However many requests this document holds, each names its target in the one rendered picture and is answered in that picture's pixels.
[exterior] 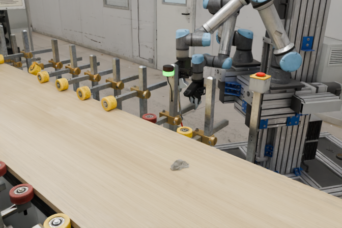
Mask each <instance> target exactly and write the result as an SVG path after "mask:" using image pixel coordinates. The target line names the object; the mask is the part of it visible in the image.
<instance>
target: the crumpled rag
mask: <svg viewBox="0 0 342 228"><path fill-rule="evenodd" d="M188 167H189V163H187V162H186V161H183V160H182V159H178V160H176V161H174V162H173V164H172V165H171V169H172V170H181V169H183V168H188Z"/></svg>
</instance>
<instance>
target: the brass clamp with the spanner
mask: <svg viewBox="0 0 342 228"><path fill-rule="evenodd" d="M162 116H165V117H167V122H166V123H168V124H171V125H180V124H181V122H182V119H181V117H179V115H177V116H175V117H172V116H169V111H165V112H160V113H159V117H162Z"/></svg>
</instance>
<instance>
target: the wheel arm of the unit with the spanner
mask: <svg viewBox="0 0 342 228"><path fill-rule="evenodd" d="M193 109H195V104H194V103H190V104H188V105H186V106H184V107H181V112H182V114H184V113H186V112H188V111H190V110H193ZM178 115H179V116H180V112H179V109H178ZM165 122H167V117H165V116H162V117H160V118H157V122H156V123H155V124H157V125H161V124H163V123H165Z"/></svg>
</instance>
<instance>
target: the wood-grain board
mask: <svg viewBox="0 0 342 228"><path fill-rule="evenodd" d="M0 137H1V138H0V161H2V162H4V163H5V164H6V168H7V170H8V171H9V172H10V173H11V174H12V175H14V176H15V177H16V178H17V179H18V180H19V181H20V182H22V183H23V184H30V185H32V186H33V189H34V194H36V195H37V196H38V197H39V198H40V199H41V200H42V201H44V202H45V203H46V204H48V205H49V206H50V207H51V208H52V209H53V210H55V211H56V212H57V213H58V214H59V213H62V214H66V215H68V216H69V218H70V224H71V225H72V226H73V227H74V228H342V199H340V198H337V197H335V196H333V195H330V194H328V193H325V192H323V191H320V190H318V189H315V188H313V187H310V186H308V185H305V184H303V183H300V182H298V181H295V180H293V179H290V178H288V177H285V176H283V175H280V174H278V173H276V172H273V171H271V170H268V169H266V168H263V167H261V166H258V165H256V164H253V163H251V162H249V161H246V160H244V159H241V158H239V157H236V156H234V155H231V154H229V153H226V152H224V151H221V150H219V149H216V148H214V147H211V146H209V145H206V144H204V143H202V142H199V141H197V140H194V139H192V138H189V137H186V136H184V135H181V134H179V133H176V132H174V131H171V130H169V129H166V128H164V127H162V126H159V125H157V124H154V123H152V122H149V121H147V120H144V119H142V118H139V117H137V116H134V115H132V114H130V113H127V112H125V111H122V110H120V109H117V108H114V109H111V110H109V111H106V110H104V109H103V107H102V104H101V102H100V101H97V100H95V99H92V98H87V99H84V100H80V99H79V98H78V96H77V93H76V92H75V91H73V90H70V89H66V90H63V91H59V90H58V89H57V88H56V86H55V83H53V82H51V81H48V82H43V83H40V82H39V81H38V79H37V76H35V75H33V74H30V73H28V72H25V71H23V70H20V69H18V68H15V67H13V66H10V65H8V64H5V63H3V64H0ZM178 159H182V160H183V161H186V162H187V163H189V167H188V168H183V169H181V170H172V169H171V165H172V164H173V162H174V161H176V160H178Z"/></svg>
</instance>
